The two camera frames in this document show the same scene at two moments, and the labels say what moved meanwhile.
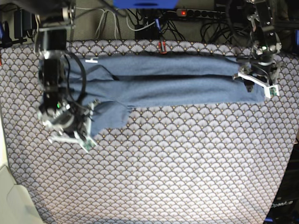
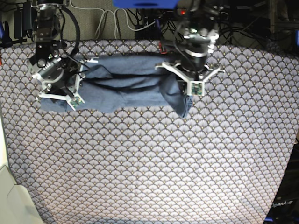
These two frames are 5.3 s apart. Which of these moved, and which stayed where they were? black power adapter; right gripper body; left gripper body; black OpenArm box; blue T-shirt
Moved: left gripper body; blue T-shirt; right gripper body
Stayed: black power adapter; black OpenArm box
